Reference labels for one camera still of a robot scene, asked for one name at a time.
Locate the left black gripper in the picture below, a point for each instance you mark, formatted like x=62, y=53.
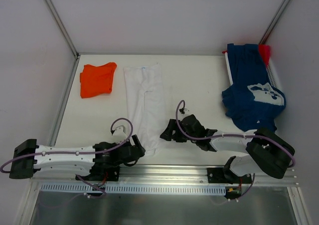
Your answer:
x=136, y=148

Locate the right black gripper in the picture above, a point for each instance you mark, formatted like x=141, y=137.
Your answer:
x=178, y=131

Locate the white t shirt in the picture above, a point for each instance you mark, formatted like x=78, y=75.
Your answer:
x=145, y=104

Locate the orange t shirt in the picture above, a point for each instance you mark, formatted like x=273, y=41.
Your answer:
x=97, y=80

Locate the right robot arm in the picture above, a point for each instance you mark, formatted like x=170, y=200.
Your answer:
x=263, y=151

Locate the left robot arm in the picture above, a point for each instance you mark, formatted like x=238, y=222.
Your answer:
x=97, y=162

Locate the blue printed t shirt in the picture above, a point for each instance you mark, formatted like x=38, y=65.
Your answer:
x=251, y=101

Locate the white perforated basket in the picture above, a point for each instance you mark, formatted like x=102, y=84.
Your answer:
x=271, y=71

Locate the red t shirt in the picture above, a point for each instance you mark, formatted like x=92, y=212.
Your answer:
x=265, y=53

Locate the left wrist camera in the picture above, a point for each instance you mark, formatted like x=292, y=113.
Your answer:
x=119, y=133

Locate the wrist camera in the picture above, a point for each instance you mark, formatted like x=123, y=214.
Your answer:
x=184, y=111
x=119, y=133

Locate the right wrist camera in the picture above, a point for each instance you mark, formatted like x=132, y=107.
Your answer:
x=184, y=111

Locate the aluminium mounting rail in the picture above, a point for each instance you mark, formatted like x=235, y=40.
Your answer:
x=191, y=175

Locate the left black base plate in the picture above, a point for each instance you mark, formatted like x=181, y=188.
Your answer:
x=101, y=174

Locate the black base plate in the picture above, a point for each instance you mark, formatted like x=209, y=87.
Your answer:
x=101, y=174
x=217, y=176

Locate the white slotted cable duct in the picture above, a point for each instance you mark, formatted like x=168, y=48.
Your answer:
x=136, y=189

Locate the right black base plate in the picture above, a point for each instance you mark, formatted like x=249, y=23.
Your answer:
x=217, y=176

